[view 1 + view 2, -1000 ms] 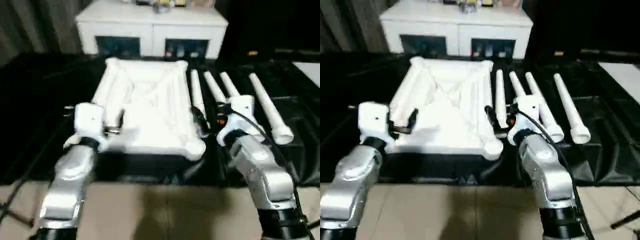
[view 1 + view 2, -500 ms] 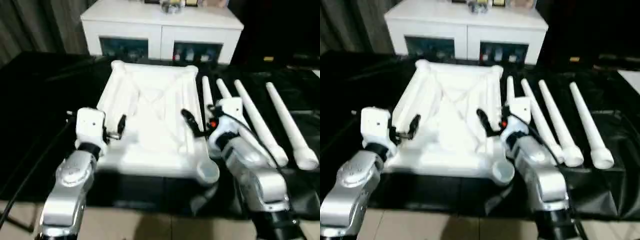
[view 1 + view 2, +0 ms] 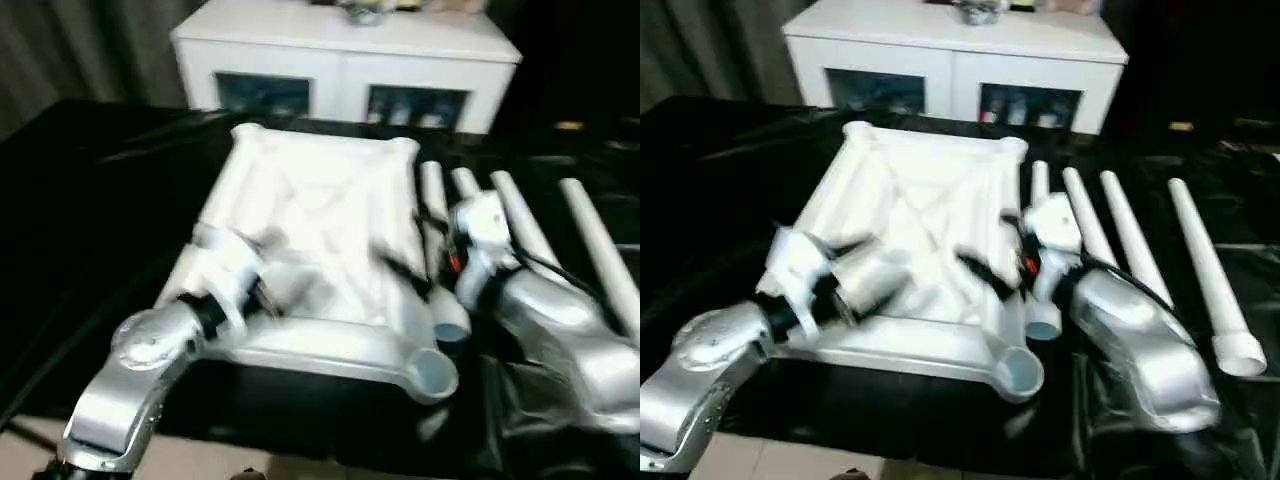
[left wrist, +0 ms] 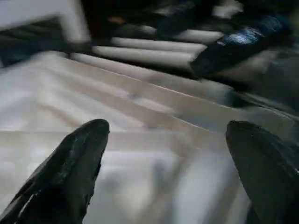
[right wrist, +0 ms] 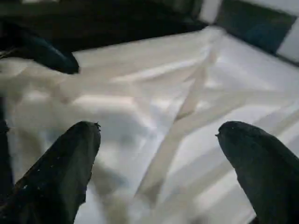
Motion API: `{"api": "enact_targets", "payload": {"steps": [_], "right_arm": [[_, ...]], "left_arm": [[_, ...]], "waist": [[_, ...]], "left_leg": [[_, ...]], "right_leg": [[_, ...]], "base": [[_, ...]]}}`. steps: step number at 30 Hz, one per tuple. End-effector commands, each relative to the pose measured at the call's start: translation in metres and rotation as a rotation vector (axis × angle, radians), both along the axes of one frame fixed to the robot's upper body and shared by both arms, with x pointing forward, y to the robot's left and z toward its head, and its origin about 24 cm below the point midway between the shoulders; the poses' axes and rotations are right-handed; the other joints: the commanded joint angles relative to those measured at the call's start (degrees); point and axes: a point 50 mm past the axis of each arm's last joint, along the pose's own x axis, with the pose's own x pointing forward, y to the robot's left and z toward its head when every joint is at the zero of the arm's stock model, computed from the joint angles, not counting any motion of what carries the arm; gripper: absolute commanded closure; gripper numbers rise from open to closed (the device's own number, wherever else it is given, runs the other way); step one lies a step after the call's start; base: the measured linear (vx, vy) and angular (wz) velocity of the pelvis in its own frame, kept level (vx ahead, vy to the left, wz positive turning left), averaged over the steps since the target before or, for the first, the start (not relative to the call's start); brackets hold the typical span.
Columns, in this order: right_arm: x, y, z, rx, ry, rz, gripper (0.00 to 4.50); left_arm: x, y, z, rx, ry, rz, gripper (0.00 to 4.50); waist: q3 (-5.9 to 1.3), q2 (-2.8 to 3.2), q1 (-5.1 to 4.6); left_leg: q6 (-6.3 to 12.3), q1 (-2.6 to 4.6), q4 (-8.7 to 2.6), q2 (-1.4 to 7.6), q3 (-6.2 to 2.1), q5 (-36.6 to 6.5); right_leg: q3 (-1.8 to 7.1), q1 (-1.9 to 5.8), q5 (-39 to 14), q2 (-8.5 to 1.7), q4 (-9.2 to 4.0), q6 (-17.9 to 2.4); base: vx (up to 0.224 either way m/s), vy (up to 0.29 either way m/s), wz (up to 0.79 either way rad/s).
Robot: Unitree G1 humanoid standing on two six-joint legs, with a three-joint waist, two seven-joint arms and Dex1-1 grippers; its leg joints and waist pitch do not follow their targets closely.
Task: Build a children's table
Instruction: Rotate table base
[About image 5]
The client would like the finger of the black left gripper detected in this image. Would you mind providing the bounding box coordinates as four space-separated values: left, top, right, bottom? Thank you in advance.
0 29 80 75
0 98 15 201

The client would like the white plastic table top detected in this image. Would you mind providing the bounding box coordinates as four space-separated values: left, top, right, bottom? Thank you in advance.
0 25 299 224

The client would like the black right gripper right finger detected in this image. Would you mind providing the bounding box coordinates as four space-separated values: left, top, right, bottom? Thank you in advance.
215 120 299 224

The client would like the white glass-door cabinet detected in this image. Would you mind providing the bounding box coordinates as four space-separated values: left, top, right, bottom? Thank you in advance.
198 0 299 62

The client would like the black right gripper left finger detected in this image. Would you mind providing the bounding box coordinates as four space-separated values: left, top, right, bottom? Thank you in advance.
0 120 102 224

